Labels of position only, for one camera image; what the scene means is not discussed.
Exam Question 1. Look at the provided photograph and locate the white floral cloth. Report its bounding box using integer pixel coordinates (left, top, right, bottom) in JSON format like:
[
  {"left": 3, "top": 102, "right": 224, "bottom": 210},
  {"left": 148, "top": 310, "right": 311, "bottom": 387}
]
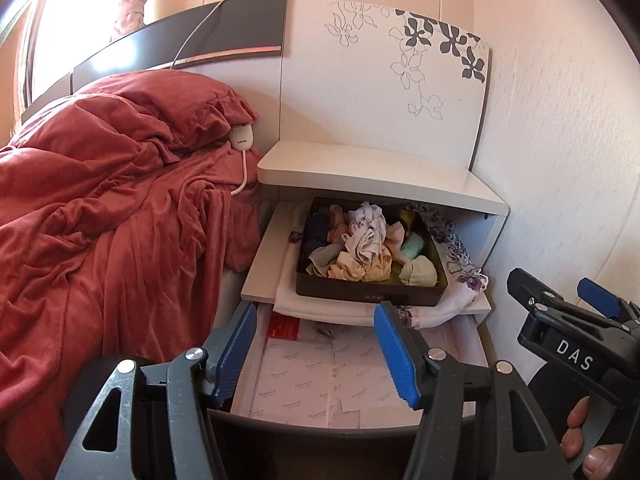
[{"left": 272, "top": 200, "right": 491, "bottom": 328}]

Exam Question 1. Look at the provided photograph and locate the white blanket controller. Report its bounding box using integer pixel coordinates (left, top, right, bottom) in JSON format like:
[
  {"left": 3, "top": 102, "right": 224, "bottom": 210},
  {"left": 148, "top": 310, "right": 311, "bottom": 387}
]
[{"left": 229, "top": 122, "right": 256, "bottom": 196}]

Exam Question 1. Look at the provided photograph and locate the dark bed headboard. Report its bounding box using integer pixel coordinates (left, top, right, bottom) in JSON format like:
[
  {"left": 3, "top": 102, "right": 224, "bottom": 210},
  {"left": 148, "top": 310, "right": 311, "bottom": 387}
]
[{"left": 22, "top": 0, "right": 291, "bottom": 121}]

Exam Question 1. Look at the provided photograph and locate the white nightstand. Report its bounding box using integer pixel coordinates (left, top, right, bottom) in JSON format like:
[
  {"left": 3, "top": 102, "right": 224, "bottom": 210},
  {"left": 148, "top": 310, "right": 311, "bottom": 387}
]
[{"left": 256, "top": 140, "right": 510, "bottom": 286}]

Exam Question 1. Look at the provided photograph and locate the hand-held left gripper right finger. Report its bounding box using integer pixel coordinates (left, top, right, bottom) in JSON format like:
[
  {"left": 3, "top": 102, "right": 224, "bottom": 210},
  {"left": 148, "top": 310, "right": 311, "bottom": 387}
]
[{"left": 374, "top": 300, "right": 576, "bottom": 480}]

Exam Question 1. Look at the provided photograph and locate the red packet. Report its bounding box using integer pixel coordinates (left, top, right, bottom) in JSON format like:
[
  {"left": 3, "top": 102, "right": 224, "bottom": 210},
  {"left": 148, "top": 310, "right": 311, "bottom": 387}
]
[{"left": 267, "top": 312, "right": 300, "bottom": 341}]

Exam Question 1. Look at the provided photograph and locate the white floral headboard panel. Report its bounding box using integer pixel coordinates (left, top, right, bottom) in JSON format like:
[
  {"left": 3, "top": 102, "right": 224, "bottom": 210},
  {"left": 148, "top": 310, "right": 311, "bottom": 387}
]
[{"left": 280, "top": 0, "right": 493, "bottom": 173}]

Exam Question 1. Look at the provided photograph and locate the brown box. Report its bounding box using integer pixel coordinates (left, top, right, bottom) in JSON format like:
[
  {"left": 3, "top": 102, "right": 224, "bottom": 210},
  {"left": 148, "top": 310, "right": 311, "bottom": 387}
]
[{"left": 295, "top": 196, "right": 450, "bottom": 307}]

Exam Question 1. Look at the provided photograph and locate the red pillow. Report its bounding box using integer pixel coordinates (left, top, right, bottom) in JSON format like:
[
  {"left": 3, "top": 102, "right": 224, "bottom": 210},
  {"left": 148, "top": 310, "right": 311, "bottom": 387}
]
[{"left": 75, "top": 71, "right": 261, "bottom": 153}]

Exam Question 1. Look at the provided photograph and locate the pile of socks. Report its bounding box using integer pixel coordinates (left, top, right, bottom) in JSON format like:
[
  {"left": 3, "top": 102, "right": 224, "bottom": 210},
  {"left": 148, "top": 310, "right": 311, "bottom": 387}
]
[{"left": 300, "top": 200, "right": 440, "bottom": 288}]

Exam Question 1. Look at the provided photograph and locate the red blanket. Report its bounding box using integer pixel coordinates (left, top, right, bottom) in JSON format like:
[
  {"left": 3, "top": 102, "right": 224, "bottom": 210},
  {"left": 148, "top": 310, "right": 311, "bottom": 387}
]
[{"left": 0, "top": 100, "right": 261, "bottom": 466}]

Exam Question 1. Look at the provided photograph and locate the glossy printed paper pack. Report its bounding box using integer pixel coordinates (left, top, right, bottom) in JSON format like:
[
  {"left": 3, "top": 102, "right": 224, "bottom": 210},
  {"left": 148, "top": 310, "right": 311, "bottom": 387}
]
[{"left": 248, "top": 335, "right": 336, "bottom": 418}]

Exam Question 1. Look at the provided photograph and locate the person's right hand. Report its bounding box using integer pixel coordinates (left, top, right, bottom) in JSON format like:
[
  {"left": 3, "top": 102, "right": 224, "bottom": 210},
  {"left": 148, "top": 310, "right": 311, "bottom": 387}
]
[{"left": 561, "top": 396, "right": 628, "bottom": 480}]

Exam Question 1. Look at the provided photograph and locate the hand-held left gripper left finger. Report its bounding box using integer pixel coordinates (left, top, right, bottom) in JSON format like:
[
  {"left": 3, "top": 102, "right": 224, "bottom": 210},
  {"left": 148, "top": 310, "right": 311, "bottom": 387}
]
[{"left": 55, "top": 301, "right": 258, "bottom": 480}]

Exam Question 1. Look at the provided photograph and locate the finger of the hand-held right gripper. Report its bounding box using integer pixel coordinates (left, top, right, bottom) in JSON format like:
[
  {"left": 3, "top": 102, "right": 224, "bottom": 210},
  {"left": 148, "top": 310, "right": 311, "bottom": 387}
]
[
  {"left": 576, "top": 277, "right": 640, "bottom": 331},
  {"left": 507, "top": 267, "right": 632, "bottom": 334}
]

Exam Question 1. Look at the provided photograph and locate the white bed frame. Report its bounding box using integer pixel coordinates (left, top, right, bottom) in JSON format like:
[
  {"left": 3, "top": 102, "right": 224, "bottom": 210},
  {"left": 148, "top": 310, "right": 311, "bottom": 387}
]
[{"left": 212, "top": 265, "right": 251, "bottom": 333}]

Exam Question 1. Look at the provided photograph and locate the pink curtain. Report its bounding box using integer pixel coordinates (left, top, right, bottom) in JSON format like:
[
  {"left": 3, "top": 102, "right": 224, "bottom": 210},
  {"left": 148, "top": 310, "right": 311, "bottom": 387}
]
[{"left": 110, "top": 0, "right": 166, "bottom": 41}]

